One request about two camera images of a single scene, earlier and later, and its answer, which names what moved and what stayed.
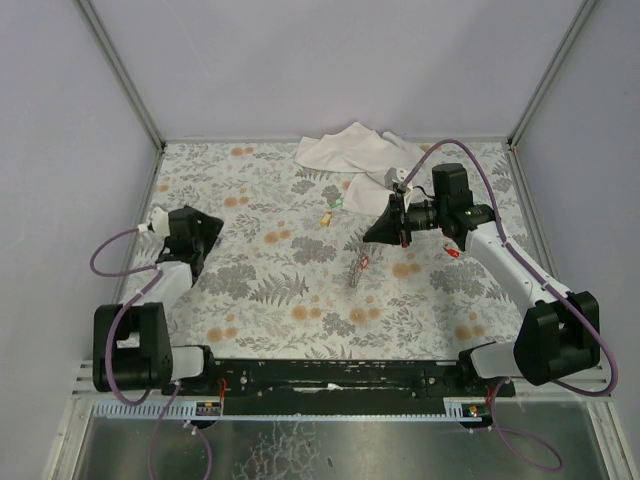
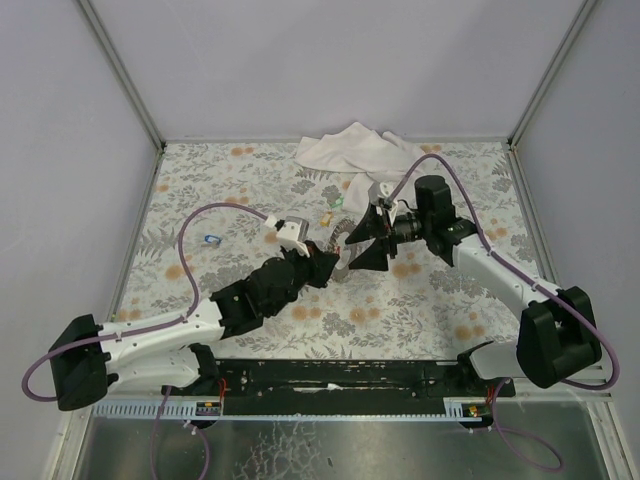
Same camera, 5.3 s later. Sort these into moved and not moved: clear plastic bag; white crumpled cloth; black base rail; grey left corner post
Moved: clear plastic bag
Not moved: black base rail; grey left corner post; white crumpled cloth
